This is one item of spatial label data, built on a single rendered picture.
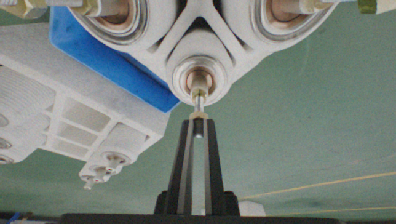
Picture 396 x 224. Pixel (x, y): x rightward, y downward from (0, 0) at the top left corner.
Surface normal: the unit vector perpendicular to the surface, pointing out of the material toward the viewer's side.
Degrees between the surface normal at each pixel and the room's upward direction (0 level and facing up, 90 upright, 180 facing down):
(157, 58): 0
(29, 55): 90
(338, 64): 0
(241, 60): 0
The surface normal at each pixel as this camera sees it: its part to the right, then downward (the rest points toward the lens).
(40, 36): 0.71, -0.51
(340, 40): -0.02, 0.67
